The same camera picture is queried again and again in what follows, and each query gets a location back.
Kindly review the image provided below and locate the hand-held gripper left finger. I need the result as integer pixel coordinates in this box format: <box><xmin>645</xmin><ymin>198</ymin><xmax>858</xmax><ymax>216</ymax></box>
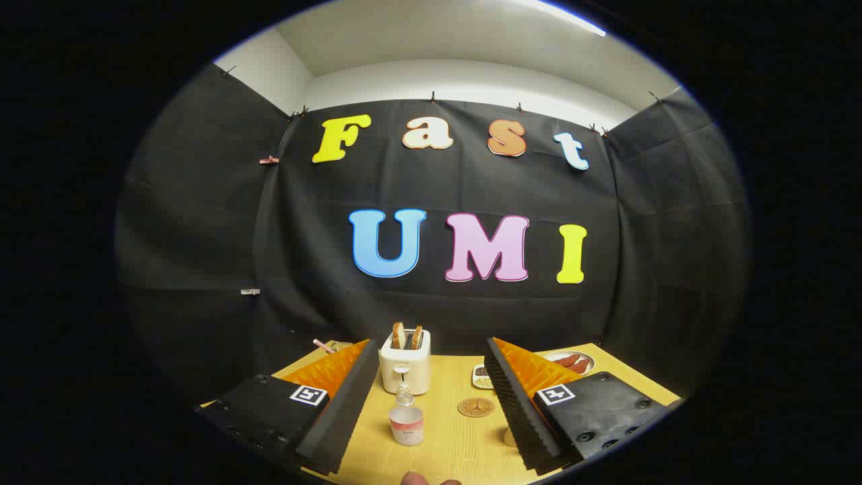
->
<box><xmin>200</xmin><ymin>339</ymin><xmax>380</xmax><ymax>476</ymax></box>

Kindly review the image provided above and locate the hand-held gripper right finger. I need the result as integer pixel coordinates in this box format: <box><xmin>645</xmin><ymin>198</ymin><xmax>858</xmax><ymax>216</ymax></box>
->
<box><xmin>485</xmin><ymin>337</ymin><xmax>669</xmax><ymax>472</ymax></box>

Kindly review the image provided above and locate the clear juice bottle pink label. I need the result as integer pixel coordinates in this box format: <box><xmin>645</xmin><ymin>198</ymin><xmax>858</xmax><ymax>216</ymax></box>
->
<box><xmin>389</xmin><ymin>384</ymin><xmax>425</xmax><ymax>447</ymax></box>

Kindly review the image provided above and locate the wooden table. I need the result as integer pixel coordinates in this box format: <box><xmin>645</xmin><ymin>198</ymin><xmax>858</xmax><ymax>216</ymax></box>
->
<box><xmin>200</xmin><ymin>340</ymin><xmax>681</xmax><ymax>485</ymax></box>

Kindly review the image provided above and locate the white toaster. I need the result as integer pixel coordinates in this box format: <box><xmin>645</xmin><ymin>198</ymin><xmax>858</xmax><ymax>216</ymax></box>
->
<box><xmin>379</xmin><ymin>328</ymin><xmax>432</xmax><ymax>396</ymax></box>

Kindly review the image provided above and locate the white round plate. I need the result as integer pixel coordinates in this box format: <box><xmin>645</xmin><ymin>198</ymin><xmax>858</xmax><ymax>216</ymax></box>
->
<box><xmin>542</xmin><ymin>350</ymin><xmax>595</xmax><ymax>377</ymax></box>

